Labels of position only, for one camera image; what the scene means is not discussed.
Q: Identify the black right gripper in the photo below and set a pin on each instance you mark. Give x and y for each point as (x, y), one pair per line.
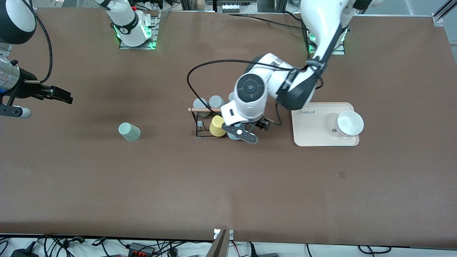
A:
(28, 86)

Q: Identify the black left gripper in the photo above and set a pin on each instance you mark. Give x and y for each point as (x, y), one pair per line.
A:
(263, 124)

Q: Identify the light blue cup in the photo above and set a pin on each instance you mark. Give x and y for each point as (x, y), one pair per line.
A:
(234, 135)

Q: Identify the pale green cup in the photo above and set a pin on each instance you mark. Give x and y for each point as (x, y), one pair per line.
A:
(129, 132)

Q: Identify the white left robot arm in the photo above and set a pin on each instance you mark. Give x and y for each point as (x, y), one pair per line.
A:
(321, 18)

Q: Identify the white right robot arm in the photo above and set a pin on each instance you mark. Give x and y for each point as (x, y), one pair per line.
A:
(126, 21)

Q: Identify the grey cup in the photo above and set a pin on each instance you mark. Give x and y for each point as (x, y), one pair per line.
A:
(231, 96)
(200, 103)
(215, 101)

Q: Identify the beige rabbit print tray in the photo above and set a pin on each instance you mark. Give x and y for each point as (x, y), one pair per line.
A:
(310, 134)

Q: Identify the yellow cup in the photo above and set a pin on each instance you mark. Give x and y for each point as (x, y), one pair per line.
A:
(216, 127)

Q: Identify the white bowl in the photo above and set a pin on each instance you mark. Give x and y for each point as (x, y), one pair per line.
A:
(350, 123)

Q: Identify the black plug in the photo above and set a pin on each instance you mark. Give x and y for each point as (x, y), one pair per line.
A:
(253, 250)

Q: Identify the black power adapter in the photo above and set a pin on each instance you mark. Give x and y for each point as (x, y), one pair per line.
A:
(23, 253)

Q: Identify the black orange terminal block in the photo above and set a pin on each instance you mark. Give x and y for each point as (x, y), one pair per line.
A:
(141, 249)

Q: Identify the aluminium corner profile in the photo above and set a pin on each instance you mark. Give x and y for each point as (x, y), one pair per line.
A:
(440, 18)

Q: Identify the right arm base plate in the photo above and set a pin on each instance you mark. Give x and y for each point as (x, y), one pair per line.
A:
(137, 47)

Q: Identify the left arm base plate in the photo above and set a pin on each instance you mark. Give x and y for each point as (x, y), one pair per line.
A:
(341, 52)

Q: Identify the metal camera mount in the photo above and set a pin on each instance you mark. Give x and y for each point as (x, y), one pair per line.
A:
(221, 246)

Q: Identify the aluminium frame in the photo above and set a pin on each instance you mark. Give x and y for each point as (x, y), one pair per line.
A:
(196, 4)

